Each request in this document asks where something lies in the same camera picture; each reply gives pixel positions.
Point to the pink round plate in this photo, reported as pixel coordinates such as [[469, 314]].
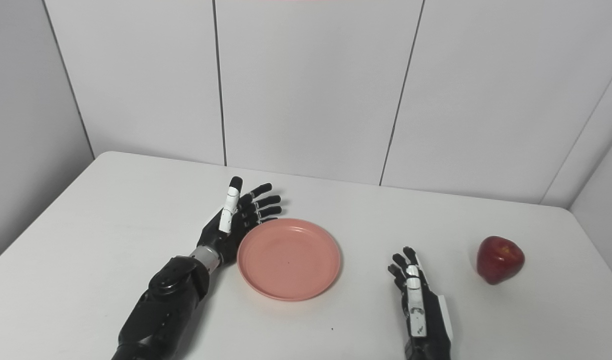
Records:
[[289, 259]]

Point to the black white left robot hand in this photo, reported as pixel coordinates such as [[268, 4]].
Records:
[[231, 230]]

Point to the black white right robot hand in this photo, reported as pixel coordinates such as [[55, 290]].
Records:
[[426, 315]]

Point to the red apple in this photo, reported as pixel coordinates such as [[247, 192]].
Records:
[[500, 260]]

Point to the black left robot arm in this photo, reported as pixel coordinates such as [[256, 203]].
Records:
[[166, 305]]

